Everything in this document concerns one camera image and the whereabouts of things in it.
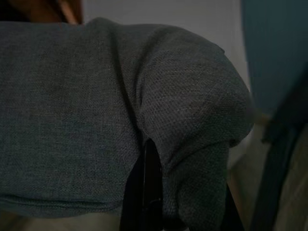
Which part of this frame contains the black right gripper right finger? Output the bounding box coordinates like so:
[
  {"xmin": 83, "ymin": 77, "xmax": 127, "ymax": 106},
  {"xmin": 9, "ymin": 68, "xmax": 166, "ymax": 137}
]
[{"xmin": 225, "ymin": 180, "xmax": 245, "ymax": 231}]

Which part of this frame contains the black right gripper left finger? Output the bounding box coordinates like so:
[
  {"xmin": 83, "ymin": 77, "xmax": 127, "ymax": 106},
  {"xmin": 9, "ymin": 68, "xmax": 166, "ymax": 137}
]
[{"xmin": 119, "ymin": 141, "xmax": 166, "ymax": 231}]

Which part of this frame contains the grey fabric pillow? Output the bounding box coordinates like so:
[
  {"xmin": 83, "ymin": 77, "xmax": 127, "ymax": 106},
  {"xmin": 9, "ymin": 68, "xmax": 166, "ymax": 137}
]
[{"xmin": 0, "ymin": 16, "xmax": 255, "ymax": 231}]

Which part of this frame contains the teal upholstered bed frame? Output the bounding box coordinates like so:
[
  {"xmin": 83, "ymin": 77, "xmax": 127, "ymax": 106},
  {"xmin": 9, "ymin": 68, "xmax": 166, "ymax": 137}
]
[{"xmin": 250, "ymin": 67, "xmax": 308, "ymax": 231}]

